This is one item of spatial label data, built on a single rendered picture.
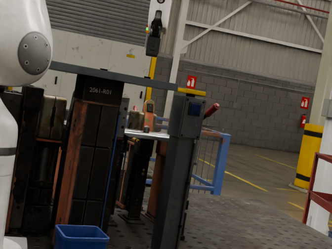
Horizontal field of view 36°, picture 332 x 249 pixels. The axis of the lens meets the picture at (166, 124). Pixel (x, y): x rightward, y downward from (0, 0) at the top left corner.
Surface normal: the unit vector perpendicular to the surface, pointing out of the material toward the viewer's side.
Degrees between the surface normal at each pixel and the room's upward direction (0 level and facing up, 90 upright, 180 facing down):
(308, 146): 90
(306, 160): 90
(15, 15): 63
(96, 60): 90
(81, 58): 90
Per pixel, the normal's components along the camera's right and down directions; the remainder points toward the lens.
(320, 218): 0.28, 0.10
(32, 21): 0.77, -0.32
